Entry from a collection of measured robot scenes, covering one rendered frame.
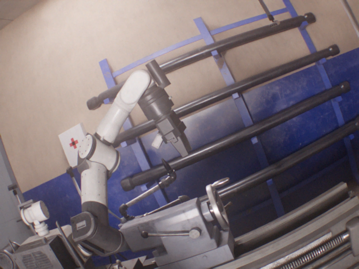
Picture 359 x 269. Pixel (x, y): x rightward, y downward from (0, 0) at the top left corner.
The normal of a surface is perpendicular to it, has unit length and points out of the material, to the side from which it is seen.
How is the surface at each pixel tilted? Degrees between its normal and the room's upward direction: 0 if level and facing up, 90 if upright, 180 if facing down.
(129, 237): 85
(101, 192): 81
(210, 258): 90
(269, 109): 90
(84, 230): 45
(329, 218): 36
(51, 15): 90
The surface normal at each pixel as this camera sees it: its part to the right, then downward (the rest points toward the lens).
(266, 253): -0.37, -0.67
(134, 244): -0.05, 0.18
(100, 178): 0.71, -0.44
